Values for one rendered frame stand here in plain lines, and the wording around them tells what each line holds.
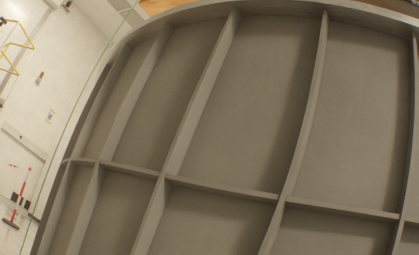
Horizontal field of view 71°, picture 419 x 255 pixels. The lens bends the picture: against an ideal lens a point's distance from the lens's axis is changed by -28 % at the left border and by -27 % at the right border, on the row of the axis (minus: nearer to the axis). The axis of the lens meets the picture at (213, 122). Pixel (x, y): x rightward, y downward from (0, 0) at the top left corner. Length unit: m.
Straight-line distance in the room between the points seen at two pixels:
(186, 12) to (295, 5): 0.26
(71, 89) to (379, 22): 8.83
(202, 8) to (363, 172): 0.48
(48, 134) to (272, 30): 8.35
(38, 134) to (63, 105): 1.11
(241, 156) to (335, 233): 0.20
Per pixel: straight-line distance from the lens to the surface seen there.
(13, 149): 8.45
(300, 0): 0.69
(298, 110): 0.59
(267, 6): 0.73
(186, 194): 0.59
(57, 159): 8.17
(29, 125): 8.60
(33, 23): 8.65
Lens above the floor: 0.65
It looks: 23 degrees up
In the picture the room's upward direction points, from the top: 21 degrees clockwise
